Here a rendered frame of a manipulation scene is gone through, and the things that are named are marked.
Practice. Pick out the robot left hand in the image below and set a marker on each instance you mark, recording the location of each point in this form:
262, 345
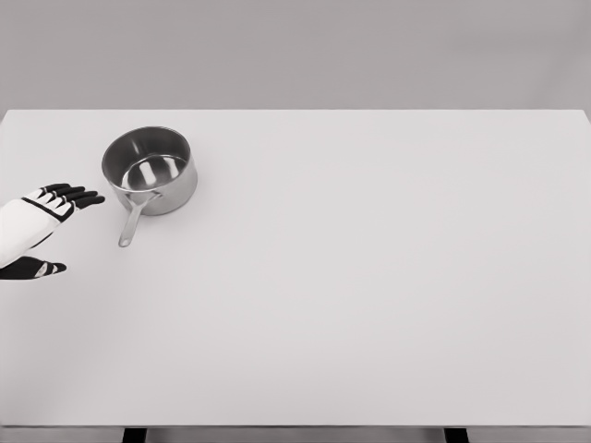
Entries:
27, 221

